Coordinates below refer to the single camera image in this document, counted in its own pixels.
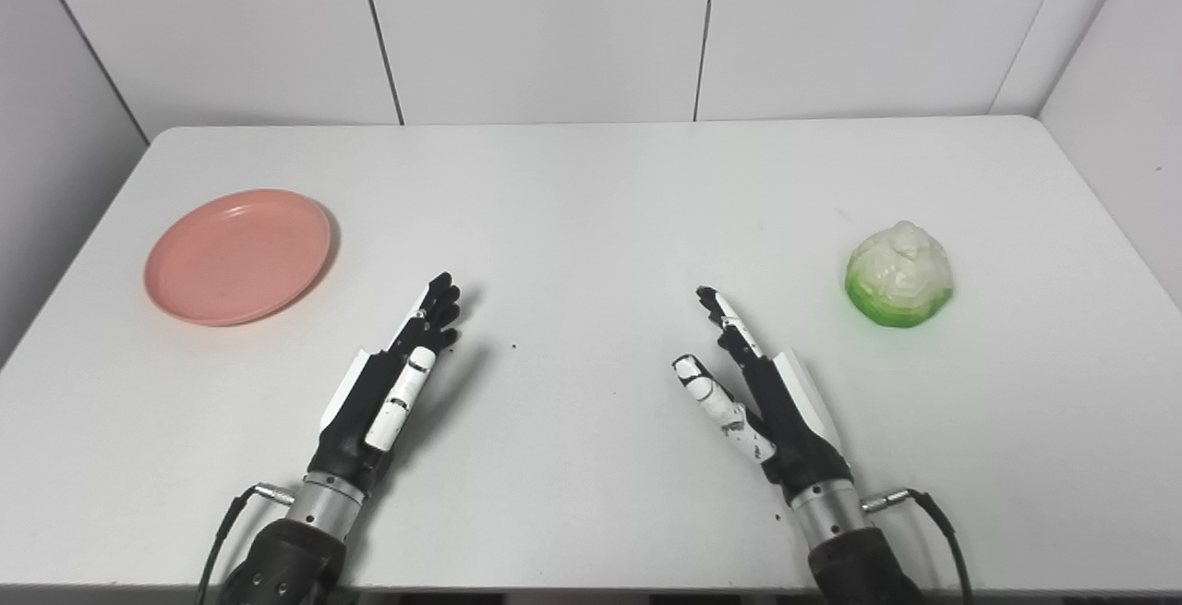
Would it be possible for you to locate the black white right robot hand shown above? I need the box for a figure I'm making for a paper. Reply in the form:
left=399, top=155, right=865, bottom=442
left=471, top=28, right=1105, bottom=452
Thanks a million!
left=672, top=286, right=855, bottom=504

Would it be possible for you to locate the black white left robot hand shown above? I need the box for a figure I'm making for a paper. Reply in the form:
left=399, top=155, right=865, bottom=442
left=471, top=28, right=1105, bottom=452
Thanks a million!
left=309, top=272, right=463, bottom=495

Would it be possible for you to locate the green white cabbage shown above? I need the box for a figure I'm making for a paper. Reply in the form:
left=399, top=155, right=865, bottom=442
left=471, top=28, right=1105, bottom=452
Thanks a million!
left=844, top=221, right=955, bottom=329

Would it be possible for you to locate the pink round plate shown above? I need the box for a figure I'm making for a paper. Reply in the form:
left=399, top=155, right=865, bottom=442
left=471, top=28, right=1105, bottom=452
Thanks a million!
left=143, top=188, right=333, bottom=327

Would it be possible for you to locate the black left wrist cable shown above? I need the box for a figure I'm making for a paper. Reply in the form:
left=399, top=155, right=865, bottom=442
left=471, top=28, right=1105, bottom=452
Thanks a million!
left=197, top=483, right=296, bottom=605

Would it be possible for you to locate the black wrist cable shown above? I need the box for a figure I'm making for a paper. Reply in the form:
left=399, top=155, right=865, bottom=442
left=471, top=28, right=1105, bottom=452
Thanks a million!
left=861, top=489, right=975, bottom=605
left=197, top=483, right=296, bottom=605

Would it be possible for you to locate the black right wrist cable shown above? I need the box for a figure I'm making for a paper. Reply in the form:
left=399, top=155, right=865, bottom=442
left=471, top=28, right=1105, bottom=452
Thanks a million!
left=861, top=489, right=975, bottom=605

